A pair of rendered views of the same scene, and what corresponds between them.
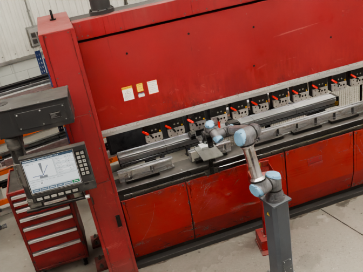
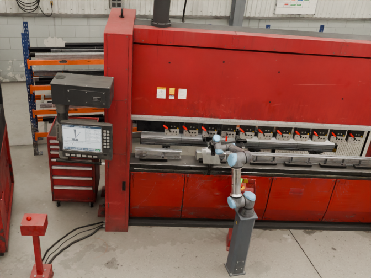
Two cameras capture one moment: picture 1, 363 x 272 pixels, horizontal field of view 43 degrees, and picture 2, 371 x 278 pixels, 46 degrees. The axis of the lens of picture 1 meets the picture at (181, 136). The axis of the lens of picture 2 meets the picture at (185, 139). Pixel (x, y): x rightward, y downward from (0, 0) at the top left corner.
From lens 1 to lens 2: 0.78 m
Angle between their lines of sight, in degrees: 7
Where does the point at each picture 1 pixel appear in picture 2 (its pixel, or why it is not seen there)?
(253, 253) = (220, 246)
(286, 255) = (240, 257)
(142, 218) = (143, 190)
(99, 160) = (122, 137)
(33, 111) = (81, 91)
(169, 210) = (165, 190)
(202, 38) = (234, 68)
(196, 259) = (174, 234)
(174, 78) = (201, 92)
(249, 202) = not seen: hidden behind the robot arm
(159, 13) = (204, 39)
